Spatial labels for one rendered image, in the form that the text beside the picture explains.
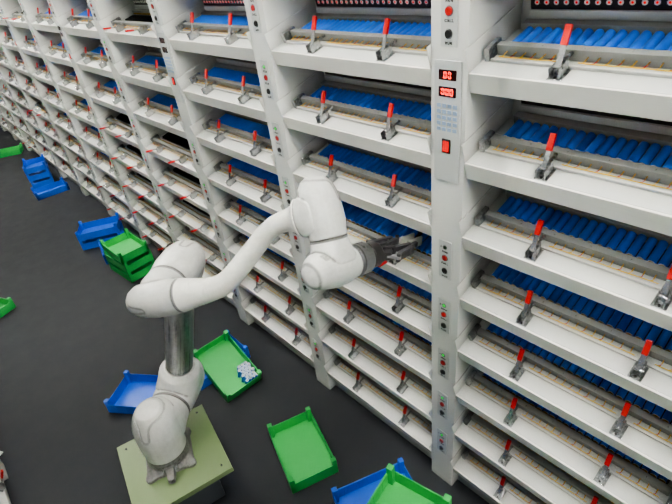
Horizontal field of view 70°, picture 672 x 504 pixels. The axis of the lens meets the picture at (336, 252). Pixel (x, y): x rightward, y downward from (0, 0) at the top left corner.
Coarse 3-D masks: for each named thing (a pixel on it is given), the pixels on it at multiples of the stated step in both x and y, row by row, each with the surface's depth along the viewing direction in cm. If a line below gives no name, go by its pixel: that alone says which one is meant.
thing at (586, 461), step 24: (456, 384) 152; (480, 384) 155; (480, 408) 149; (504, 408) 147; (528, 408) 143; (528, 432) 140; (552, 432) 137; (576, 432) 134; (552, 456) 134; (576, 456) 132; (600, 456) 130; (624, 456) 128; (600, 480) 126; (624, 480) 124; (648, 480) 121
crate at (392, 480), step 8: (392, 472) 142; (384, 480) 143; (392, 480) 144; (400, 480) 144; (408, 480) 141; (376, 488) 140; (384, 488) 144; (392, 488) 144; (400, 488) 144; (408, 488) 144; (416, 488) 141; (424, 488) 138; (376, 496) 140; (384, 496) 143; (392, 496) 142; (400, 496) 142; (408, 496) 142; (416, 496) 142; (424, 496) 141; (432, 496) 138; (440, 496) 136; (448, 496) 133
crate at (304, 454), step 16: (304, 416) 215; (272, 432) 209; (288, 432) 212; (304, 432) 211; (320, 432) 204; (288, 448) 205; (304, 448) 204; (320, 448) 204; (288, 464) 199; (304, 464) 198; (320, 464) 197; (336, 464) 191; (288, 480) 188; (304, 480) 187; (320, 480) 192
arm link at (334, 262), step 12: (324, 240) 120; (336, 240) 120; (348, 240) 123; (312, 252) 123; (324, 252) 120; (336, 252) 120; (348, 252) 122; (312, 264) 118; (324, 264) 118; (336, 264) 119; (348, 264) 122; (360, 264) 125; (312, 276) 118; (324, 276) 118; (336, 276) 119; (348, 276) 122; (312, 288) 121; (324, 288) 120
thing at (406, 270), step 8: (352, 240) 163; (360, 240) 162; (416, 248) 151; (392, 264) 150; (400, 264) 148; (408, 264) 147; (392, 272) 152; (400, 272) 148; (408, 272) 145; (416, 272) 144; (424, 272) 143; (408, 280) 148; (416, 280) 144; (424, 280) 141; (424, 288) 144
